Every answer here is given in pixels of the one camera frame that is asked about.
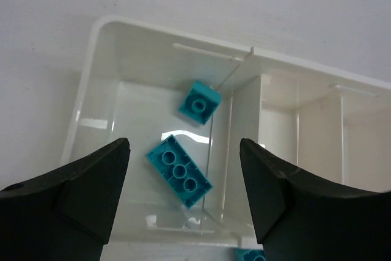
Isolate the teal long lego brick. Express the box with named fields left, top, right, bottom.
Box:
left=146, top=135, right=213, bottom=210

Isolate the teal square lego brick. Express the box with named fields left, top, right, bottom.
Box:
left=178, top=81, right=222, bottom=125

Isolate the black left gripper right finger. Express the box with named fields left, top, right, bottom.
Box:
left=239, top=139, right=390, bottom=260

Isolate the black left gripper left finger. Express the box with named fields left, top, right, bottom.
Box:
left=1, top=138, right=131, bottom=260

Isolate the white divided container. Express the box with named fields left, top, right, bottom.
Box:
left=62, top=16, right=390, bottom=248

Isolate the teal small lego brick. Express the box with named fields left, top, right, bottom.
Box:
left=234, top=248, right=266, bottom=261

